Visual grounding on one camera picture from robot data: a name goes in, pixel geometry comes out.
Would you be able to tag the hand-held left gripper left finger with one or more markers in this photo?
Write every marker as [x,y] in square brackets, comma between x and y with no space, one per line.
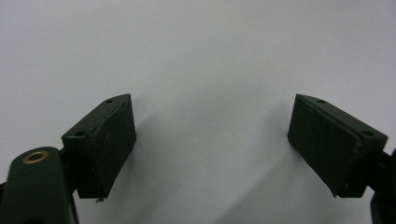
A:
[102,146]

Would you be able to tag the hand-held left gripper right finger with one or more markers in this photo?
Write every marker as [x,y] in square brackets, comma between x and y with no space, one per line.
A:
[327,143]

